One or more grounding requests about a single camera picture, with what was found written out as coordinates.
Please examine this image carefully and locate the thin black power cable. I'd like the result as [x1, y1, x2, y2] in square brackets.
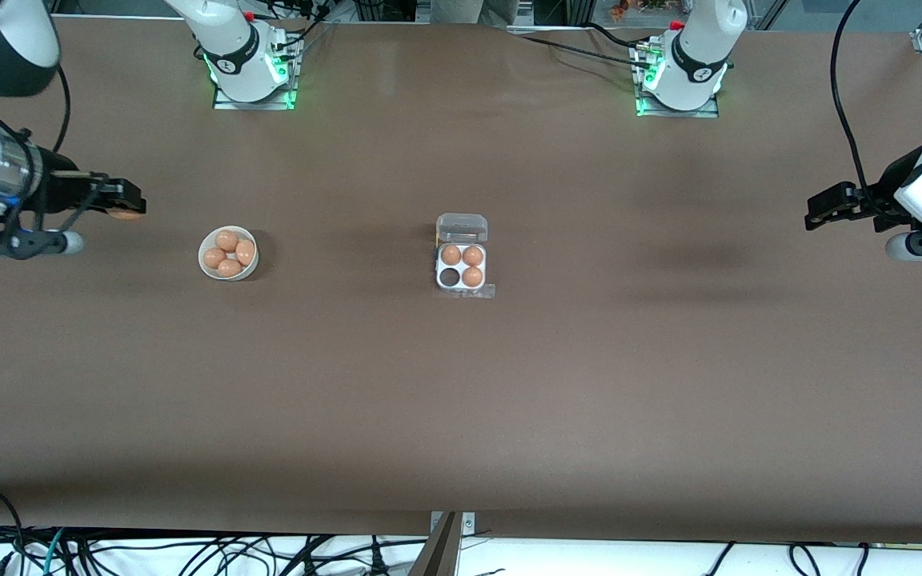
[583, 22, 639, 50]
[520, 35, 647, 70]

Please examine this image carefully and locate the white round bowl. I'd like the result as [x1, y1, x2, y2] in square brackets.
[198, 226, 260, 282]

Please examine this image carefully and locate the person in khaki trousers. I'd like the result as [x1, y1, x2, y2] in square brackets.
[429, 0, 523, 29]

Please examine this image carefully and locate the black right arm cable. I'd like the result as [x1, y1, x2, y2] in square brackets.
[51, 67, 72, 154]

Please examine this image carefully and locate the small metal table bracket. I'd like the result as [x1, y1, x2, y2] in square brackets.
[430, 511, 476, 538]

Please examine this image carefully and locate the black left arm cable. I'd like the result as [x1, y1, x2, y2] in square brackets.
[828, 0, 888, 210]

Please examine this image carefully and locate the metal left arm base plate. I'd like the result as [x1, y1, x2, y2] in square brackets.
[634, 42, 721, 119]

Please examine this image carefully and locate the clear plastic egg carton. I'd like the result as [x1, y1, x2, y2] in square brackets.
[432, 212, 497, 302]

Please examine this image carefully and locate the teal cable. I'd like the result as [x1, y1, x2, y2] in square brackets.
[42, 527, 70, 576]

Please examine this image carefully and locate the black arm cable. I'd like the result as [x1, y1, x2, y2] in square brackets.
[828, 0, 888, 210]
[51, 67, 72, 154]

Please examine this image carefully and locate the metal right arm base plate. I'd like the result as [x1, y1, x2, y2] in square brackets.
[212, 34, 299, 112]

